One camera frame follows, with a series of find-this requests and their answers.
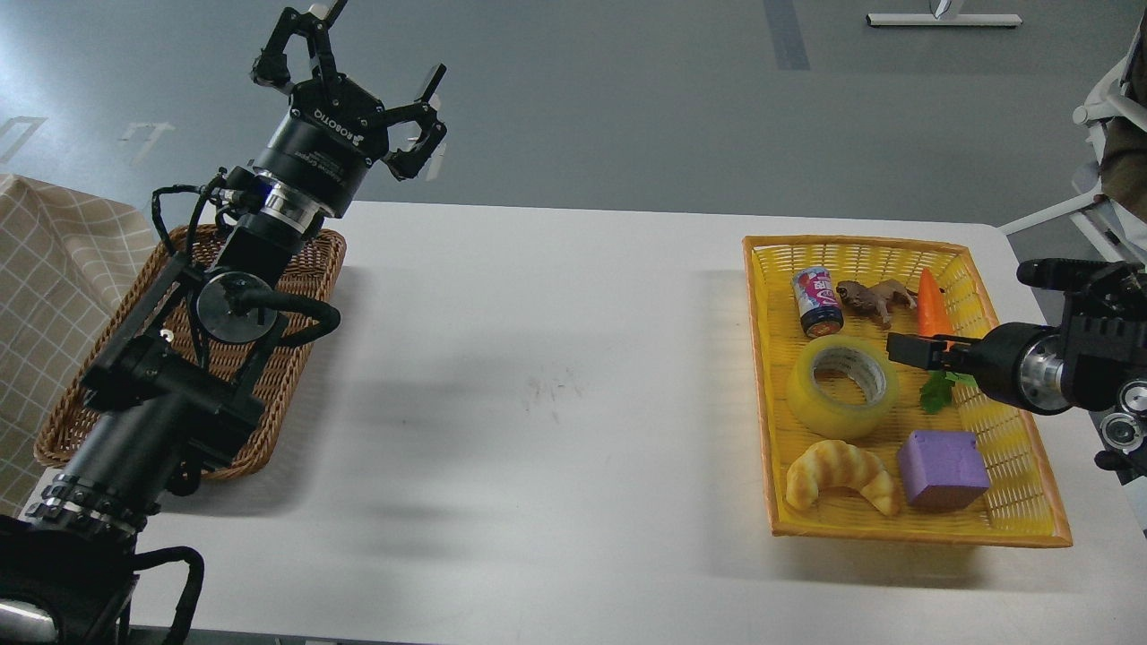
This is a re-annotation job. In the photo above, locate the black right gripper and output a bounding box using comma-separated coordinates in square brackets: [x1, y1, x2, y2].
[885, 323, 1060, 414]

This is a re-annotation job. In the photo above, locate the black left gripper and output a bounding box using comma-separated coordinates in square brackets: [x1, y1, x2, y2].
[250, 0, 448, 219]

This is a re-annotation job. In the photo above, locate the yellow tape roll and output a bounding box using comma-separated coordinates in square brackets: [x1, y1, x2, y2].
[786, 335, 902, 440]

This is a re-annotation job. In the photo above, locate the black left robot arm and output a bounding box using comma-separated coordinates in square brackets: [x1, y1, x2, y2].
[3, 1, 447, 644]

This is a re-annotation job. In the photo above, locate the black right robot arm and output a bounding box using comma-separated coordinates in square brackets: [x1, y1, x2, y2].
[885, 258, 1146, 485]

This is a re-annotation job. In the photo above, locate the orange toy carrot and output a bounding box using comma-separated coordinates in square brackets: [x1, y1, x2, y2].
[916, 267, 980, 415]

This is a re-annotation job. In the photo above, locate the brown toy animal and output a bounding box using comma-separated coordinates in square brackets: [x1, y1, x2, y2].
[835, 279, 918, 331]

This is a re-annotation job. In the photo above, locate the purple foam cube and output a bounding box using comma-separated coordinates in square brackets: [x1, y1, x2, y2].
[897, 430, 990, 510]

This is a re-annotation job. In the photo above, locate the yellow plastic basket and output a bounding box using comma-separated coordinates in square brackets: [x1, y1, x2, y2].
[743, 236, 1072, 547]

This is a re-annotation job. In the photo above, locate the small soda can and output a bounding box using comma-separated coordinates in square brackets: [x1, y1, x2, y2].
[791, 265, 844, 339]

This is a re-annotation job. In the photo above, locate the toy croissant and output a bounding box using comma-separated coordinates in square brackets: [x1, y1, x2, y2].
[785, 440, 902, 516]

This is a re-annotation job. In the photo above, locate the brown wicker basket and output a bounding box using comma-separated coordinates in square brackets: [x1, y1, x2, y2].
[34, 223, 348, 481]

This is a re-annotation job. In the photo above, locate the white chair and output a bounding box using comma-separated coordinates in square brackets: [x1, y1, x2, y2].
[1000, 23, 1146, 262]

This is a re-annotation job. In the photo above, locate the beige checkered cloth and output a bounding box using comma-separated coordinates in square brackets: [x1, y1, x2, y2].
[1, 173, 156, 516]

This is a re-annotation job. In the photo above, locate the white floor stand base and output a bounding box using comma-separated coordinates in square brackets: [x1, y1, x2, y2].
[865, 1, 1023, 29]

